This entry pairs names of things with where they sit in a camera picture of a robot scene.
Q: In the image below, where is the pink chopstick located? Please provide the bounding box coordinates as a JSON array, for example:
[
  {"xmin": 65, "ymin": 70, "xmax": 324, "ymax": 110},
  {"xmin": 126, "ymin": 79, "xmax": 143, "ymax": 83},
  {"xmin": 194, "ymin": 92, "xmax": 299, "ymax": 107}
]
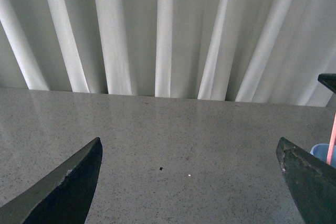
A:
[{"xmin": 326, "ymin": 92, "xmax": 336, "ymax": 166}]

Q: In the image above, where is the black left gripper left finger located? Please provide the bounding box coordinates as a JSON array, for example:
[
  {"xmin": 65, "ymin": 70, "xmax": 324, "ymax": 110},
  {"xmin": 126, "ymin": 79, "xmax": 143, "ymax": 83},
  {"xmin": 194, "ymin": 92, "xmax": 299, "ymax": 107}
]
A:
[{"xmin": 1, "ymin": 137, "xmax": 102, "ymax": 223}]

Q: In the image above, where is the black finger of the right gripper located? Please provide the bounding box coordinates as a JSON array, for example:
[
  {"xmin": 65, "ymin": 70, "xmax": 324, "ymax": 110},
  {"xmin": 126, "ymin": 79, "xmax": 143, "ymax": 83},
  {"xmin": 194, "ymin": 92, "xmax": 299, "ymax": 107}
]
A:
[{"xmin": 318, "ymin": 73, "xmax": 336, "ymax": 93}]

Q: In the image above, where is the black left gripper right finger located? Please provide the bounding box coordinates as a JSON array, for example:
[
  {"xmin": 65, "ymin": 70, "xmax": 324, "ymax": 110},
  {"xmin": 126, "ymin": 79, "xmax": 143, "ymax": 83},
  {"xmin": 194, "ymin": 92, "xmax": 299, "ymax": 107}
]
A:
[{"xmin": 276, "ymin": 137, "xmax": 335, "ymax": 223}]

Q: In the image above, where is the white pleated curtain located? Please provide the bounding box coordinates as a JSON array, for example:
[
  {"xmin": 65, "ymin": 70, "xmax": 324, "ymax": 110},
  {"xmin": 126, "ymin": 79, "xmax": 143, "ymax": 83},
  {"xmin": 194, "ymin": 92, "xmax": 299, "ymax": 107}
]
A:
[{"xmin": 1, "ymin": 0, "xmax": 335, "ymax": 107}]

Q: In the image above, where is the blue plastic cup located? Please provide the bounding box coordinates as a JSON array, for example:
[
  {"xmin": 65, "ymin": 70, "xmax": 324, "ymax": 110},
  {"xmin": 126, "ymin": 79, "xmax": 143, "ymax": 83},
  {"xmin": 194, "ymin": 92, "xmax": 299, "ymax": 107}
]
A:
[{"xmin": 310, "ymin": 143, "xmax": 336, "ymax": 168}]

